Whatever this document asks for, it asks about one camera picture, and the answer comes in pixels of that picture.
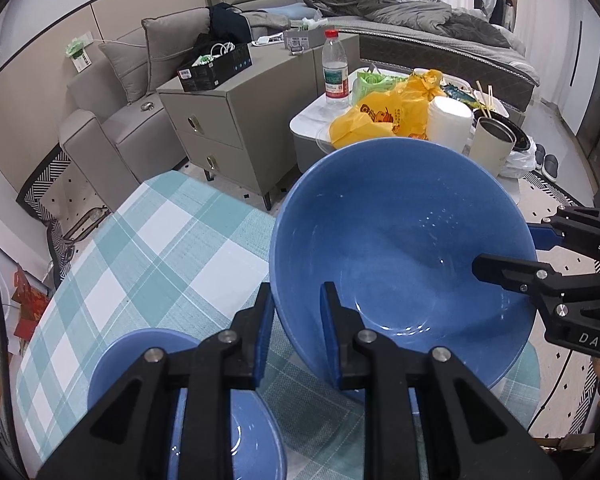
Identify red cardboard box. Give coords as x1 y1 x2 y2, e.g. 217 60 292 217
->
11 267 52 343

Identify grey wardrobe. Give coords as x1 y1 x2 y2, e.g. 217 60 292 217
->
512 0 600 161

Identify green plastic bag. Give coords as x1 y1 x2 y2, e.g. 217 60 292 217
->
354 70 412 106

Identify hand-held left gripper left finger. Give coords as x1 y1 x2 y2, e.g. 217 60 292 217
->
37 282 277 480

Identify white charging cable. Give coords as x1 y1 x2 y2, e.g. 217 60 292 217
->
195 42 236 66

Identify small grey box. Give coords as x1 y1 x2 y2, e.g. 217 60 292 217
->
282 29 315 56

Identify white takeout container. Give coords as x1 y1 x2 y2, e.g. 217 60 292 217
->
442 76 510 117

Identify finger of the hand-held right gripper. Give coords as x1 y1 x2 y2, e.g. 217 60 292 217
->
526 205 600 261
471 253 600 318

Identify grey cushion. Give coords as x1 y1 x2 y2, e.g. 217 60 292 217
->
98 27 153 103
141 7 213 93

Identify clear water bottle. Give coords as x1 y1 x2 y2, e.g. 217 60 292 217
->
321 29 351 108

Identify white round coffee table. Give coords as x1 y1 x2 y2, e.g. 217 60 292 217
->
288 65 523 206

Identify beige tumbler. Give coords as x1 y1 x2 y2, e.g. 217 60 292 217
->
469 117 515 177

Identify light blue cloth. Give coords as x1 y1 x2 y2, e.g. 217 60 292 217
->
250 2 308 28

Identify hanging clothes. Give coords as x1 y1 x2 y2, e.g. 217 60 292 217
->
472 0 518 28

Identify black cardboard box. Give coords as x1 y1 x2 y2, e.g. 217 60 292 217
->
176 42 253 93

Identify grey sofa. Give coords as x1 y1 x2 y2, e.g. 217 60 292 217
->
60 0 341 211

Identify grey bed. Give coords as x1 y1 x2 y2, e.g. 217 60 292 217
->
305 0 541 111

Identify dark jacket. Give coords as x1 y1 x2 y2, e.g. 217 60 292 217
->
207 3 253 45

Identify yellow plastic bag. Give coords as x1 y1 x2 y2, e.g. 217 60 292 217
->
328 69 446 150

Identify blue bowl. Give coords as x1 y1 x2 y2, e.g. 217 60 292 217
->
86 328 288 480
167 389 287 480
269 140 539 403

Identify grey quilt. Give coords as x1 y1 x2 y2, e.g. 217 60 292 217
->
304 0 528 51

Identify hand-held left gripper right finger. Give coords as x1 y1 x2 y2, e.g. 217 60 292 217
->
319 281 563 480

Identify grey side cabinet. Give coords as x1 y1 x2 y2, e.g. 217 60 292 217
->
156 35 361 211

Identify white plastic bag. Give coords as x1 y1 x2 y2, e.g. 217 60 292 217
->
500 137 537 178

